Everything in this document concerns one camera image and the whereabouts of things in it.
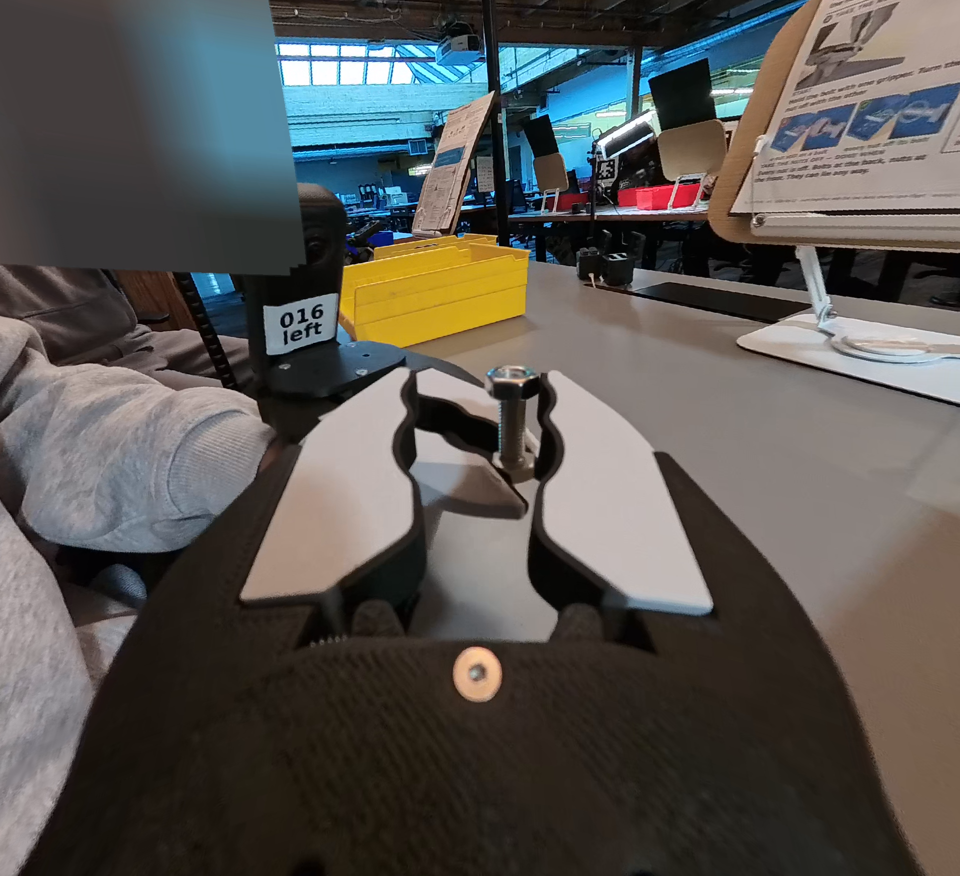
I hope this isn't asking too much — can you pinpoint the red plastic bin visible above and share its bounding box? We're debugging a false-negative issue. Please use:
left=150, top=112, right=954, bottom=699
left=615, top=184, right=711, bottom=212

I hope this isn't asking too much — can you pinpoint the printed instruction sheet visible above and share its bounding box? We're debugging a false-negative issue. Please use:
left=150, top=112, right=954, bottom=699
left=729, top=0, right=960, bottom=217

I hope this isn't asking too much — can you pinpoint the black steel pole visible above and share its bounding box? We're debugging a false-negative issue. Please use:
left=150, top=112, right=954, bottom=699
left=475, top=0, right=513, bottom=247

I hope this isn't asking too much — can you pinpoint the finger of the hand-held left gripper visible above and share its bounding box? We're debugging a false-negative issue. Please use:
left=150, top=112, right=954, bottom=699
left=410, top=460, right=531, bottom=521
left=414, top=370, right=505, bottom=453

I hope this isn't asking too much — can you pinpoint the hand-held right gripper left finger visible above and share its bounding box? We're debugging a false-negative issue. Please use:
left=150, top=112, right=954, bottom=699
left=238, top=366, right=430, bottom=618

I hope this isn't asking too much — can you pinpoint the yellow plastic bin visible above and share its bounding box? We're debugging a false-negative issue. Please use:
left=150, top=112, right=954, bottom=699
left=340, top=234, right=531, bottom=350

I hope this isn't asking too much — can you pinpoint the white document stand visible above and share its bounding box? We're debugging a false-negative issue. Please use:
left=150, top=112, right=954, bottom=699
left=736, top=245, right=960, bottom=406

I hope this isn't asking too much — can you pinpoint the dark grey garment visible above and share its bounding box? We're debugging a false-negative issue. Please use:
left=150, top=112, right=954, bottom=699
left=0, top=265, right=250, bottom=391

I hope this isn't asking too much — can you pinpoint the black ribbed cable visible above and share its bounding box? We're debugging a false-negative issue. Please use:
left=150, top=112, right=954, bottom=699
left=174, top=272, right=240, bottom=391

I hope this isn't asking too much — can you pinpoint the silver hex bolt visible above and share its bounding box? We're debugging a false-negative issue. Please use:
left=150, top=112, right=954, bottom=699
left=483, top=363, right=542, bottom=463

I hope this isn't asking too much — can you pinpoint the person's grey sweatshirt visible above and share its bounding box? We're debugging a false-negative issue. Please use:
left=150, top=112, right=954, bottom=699
left=0, top=501, right=149, bottom=876

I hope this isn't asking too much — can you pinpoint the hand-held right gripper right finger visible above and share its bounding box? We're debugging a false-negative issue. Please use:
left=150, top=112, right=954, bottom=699
left=527, top=368, right=715, bottom=622

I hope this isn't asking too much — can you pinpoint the person's left forearm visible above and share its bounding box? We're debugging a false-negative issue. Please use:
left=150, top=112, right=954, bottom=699
left=0, top=317, right=276, bottom=556

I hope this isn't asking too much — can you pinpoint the white ceiling projector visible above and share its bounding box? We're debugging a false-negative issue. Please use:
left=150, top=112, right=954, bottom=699
left=434, top=32, right=486, bottom=68

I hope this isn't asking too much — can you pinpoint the black panel screen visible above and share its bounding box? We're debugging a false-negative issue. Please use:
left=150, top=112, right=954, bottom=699
left=648, top=56, right=718, bottom=132

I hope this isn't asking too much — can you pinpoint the grey desk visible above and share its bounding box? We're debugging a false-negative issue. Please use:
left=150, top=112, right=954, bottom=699
left=405, top=257, right=960, bottom=876

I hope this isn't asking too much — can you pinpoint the cardboard backing board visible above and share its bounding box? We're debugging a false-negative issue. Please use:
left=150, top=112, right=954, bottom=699
left=708, top=0, right=960, bottom=249

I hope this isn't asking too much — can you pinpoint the tall cardboard sheet stand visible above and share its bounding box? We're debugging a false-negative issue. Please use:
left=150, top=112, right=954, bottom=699
left=411, top=89, right=498, bottom=240

